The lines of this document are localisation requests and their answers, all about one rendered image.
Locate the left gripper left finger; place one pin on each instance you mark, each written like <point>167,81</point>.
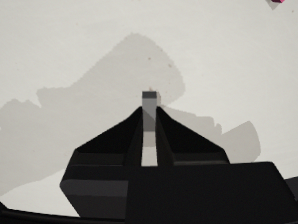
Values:
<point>116,145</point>

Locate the grey rod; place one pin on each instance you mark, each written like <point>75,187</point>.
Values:
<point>149,105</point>

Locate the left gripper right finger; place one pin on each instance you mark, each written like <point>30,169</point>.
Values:
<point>183,146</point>

